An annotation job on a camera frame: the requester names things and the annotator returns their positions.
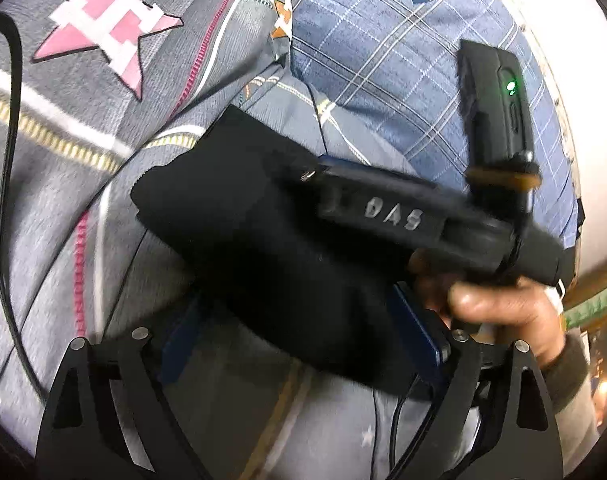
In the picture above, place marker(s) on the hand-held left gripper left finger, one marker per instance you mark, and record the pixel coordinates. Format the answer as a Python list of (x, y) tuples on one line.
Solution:
[(179, 345)]

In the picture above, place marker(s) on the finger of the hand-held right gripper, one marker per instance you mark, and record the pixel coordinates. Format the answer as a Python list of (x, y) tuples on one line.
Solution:
[(303, 180)]

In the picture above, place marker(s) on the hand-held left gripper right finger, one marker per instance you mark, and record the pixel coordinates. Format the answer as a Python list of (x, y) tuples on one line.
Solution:
[(419, 327)]

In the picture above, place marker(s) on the black pants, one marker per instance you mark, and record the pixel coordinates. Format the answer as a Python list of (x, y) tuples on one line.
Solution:
[(263, 270)]

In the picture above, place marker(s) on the person's right hand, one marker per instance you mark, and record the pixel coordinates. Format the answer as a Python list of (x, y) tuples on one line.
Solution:
[(503, 305)]

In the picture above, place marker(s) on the grey star printed quilt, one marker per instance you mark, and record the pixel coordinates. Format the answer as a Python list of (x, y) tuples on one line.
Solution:
[(83, 185)]

